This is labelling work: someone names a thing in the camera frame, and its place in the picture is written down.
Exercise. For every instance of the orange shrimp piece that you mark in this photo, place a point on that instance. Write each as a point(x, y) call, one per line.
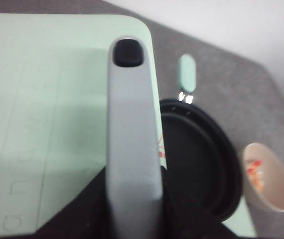
point(257, 181)
point(252, 166)

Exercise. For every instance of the orange shrimp piece right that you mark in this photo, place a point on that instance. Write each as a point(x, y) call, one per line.
point(257, 181)

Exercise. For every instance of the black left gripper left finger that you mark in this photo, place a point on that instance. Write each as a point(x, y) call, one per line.
point(85, 217)

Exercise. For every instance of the orange shrimp piece left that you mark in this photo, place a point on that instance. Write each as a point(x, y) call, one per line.
point(252, 166)

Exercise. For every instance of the cream ribbed bowl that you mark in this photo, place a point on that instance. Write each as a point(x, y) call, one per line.
point(272, 169)

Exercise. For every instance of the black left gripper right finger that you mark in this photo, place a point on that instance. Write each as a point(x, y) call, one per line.
point(185, 217)

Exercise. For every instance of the mint green breakfast maker base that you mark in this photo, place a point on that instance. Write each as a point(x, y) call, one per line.
point(241, 222)

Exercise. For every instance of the mint breakfast maker lid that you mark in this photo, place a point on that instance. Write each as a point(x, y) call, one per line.
point(53, 83)

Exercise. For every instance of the black frying pan green handle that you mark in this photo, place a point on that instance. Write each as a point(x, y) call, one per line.
point(197, 150)

